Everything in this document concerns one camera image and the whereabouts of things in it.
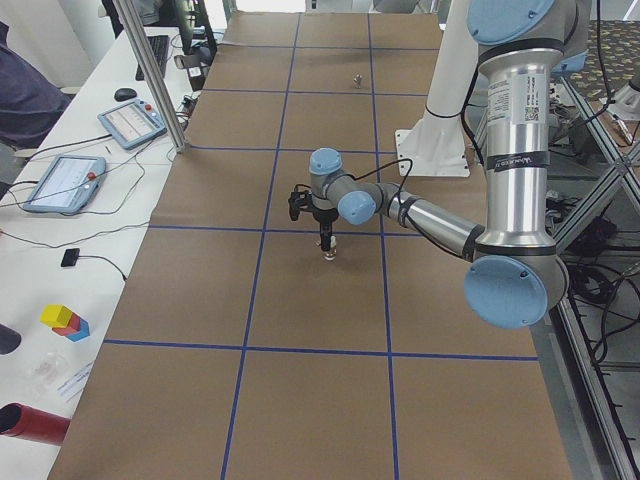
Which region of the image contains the red cylinder tube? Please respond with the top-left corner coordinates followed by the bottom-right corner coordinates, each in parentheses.
top-left (1, 403), bottom-right (71, 446)

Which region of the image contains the black cylinder object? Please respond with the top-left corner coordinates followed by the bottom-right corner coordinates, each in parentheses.
top-left (0, 324), bottom-right (22, 355)

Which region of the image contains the aluminium frame post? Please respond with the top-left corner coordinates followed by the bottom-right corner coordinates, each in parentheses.
top-left (114, 0), bottom-right (186, 153)

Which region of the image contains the brown paper table cover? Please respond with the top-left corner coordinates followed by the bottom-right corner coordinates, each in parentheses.
top-left (50, 13), bottom-right (571, 479)

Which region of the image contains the red wooden block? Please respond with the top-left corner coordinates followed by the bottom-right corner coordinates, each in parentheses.
top-left (52, 313), bottom-right (82, 337)

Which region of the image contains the far teach pendant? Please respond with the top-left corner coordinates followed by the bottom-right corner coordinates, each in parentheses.
top-left (97, 99), bottom-right (167, 150)

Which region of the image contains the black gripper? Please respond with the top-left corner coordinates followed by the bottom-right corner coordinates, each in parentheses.
top-left (313, 208), bottom-right (337, 252)

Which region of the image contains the person in blue shirt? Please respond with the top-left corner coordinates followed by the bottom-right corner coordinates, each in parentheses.
top-left (1, 23), bottom-right (71, 149)

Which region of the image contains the black computer mouse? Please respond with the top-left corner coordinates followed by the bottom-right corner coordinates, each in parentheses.
top-left (114, 87), bottom-right (137, 102)

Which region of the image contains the black keyboard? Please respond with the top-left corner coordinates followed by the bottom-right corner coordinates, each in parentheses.
top-left (147, 35), bottom-right (170, 77)

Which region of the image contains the near teach pendant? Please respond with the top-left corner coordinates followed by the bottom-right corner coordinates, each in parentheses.
top-left (22, 154), bottom-right (107, 214)

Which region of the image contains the blue wooden block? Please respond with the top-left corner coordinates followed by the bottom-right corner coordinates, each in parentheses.
top-left (66, 319), bottom-right (90, 342)

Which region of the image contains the PPR valve with metal handle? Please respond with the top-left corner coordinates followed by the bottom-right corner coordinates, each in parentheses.
top-left (321, 236), bottom-right (337, 261)

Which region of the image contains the clear plastic bag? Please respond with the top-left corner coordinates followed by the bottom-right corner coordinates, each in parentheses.
top-left (26, 352), bottom-right (68, 396)

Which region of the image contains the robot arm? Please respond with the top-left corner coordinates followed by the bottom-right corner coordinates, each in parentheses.
top-left (289, 1), bottom-right (591, 329)

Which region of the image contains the small black box device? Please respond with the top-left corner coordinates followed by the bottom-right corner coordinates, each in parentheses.
top-left (60, 248), bottom-right (80, 268)

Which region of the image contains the yellow wooden block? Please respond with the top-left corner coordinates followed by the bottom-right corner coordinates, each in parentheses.
top-left (40, 304), bottom-right (73, 328)

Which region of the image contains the teach pendant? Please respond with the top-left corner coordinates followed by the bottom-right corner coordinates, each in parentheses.
top-left (97, 99), bottom-right (167, 150)
top-left (22, 154), bottom-right (107, 214)

